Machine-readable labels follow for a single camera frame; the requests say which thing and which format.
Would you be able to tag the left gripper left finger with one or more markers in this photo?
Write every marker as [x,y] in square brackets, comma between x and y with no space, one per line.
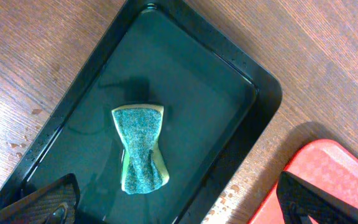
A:
[55,203]

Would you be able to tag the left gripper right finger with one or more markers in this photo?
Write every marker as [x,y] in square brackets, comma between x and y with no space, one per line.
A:
[302,202]

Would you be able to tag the black plastic tray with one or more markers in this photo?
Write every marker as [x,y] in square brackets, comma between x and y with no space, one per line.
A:
[217,103]

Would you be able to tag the green yellow sponge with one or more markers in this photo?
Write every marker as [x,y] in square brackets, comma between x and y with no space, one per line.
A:
[139,127]

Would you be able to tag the red plastic tray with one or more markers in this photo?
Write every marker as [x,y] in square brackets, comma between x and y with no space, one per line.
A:
[323,163]

